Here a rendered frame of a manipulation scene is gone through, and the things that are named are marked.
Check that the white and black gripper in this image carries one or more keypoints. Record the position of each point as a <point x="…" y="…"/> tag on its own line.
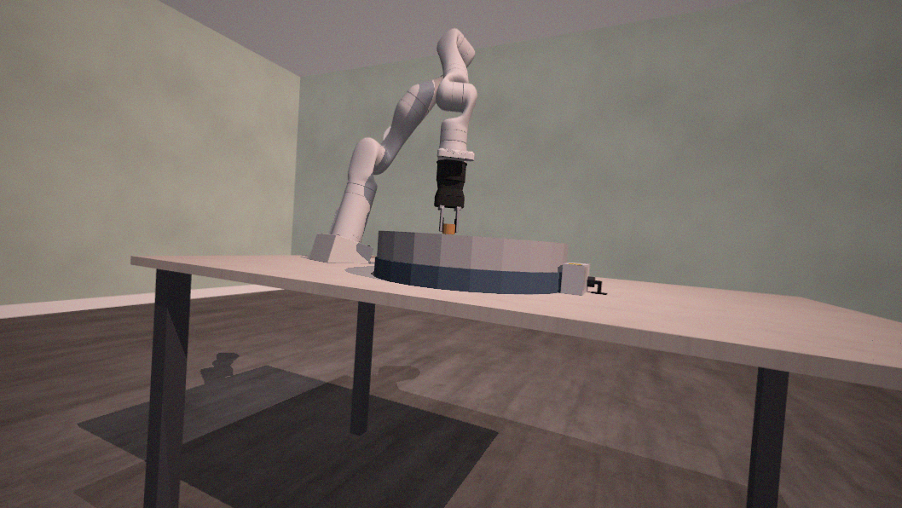
<point x="451" y="165"/>

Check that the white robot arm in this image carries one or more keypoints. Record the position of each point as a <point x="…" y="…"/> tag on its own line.
<point x="456" y="54"/>

